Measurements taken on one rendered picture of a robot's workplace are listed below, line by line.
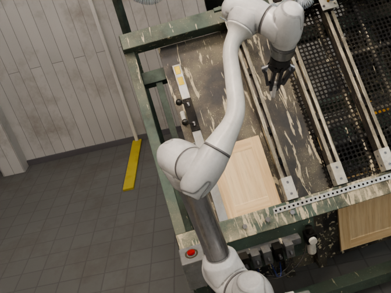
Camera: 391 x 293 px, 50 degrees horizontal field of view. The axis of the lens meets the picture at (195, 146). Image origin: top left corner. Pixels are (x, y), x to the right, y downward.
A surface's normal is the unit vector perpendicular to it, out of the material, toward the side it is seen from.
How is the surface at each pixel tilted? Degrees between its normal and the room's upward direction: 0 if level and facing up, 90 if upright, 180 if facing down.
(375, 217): 90
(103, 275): 0
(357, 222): 90
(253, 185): 51
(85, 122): 90
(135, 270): 0
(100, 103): 90
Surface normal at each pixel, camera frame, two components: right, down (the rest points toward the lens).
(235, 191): 0.00, -0.21
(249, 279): -0.18, -0.84
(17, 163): 0.04, 0.47
